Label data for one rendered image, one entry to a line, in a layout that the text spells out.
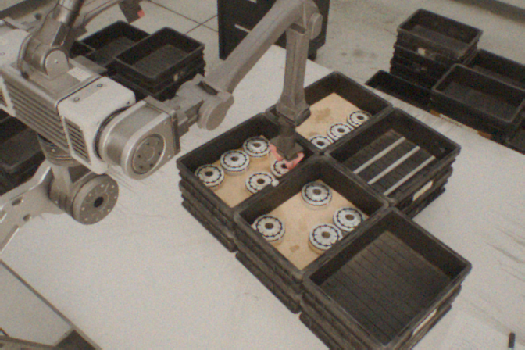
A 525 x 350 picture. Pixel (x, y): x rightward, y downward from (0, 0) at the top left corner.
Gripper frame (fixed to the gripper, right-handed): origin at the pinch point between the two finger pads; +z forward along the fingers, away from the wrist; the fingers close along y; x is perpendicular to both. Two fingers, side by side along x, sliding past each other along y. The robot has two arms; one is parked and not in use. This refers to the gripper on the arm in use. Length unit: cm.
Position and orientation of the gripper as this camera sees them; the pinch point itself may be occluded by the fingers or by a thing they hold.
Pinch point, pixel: (285, 164)
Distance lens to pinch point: 192.1
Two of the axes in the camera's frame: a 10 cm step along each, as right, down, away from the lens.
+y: -6.0, -5.3, 6.0
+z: 0.0, 7.5, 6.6
